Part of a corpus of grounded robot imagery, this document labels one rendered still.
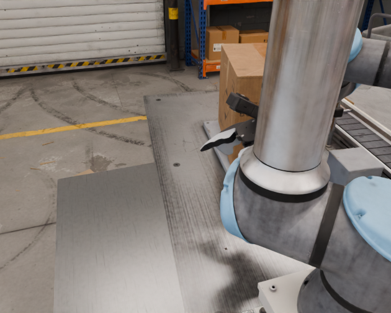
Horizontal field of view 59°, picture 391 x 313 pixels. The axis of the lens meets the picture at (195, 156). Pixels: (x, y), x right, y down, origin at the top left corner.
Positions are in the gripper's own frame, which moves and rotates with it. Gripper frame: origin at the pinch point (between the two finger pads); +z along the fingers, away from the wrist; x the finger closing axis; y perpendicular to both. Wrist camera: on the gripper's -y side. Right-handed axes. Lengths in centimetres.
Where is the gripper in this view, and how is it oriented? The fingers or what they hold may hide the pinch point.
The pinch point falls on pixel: (208, 164)
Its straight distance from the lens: 70.6
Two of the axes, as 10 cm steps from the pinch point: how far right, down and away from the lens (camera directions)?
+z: -8.0, 6.0, 0.4
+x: -3.0, -4.6, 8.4
